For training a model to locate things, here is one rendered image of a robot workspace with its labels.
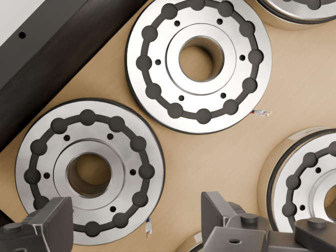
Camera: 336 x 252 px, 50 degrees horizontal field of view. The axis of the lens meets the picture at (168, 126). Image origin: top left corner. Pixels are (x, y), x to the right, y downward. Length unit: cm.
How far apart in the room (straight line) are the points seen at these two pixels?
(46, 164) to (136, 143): 6
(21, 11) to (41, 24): 25
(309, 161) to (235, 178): 6
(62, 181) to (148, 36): 11
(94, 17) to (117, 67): 7
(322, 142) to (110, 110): 15
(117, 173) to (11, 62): 10
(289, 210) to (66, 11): 20
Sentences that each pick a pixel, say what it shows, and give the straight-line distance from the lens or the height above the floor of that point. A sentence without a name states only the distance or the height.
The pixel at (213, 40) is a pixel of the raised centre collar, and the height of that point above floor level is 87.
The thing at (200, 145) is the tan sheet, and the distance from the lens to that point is 28.
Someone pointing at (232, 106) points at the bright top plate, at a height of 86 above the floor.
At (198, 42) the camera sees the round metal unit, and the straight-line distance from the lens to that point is 27.
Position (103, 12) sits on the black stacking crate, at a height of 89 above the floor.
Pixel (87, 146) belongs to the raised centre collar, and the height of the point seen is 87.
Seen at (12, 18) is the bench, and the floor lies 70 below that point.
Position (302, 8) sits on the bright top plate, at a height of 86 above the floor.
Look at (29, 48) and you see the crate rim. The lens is 19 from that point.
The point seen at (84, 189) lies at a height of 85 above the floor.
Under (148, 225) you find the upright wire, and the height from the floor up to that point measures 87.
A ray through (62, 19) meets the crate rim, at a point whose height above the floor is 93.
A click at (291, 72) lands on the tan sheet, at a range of 30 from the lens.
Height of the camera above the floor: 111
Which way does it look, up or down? 85 degrees down
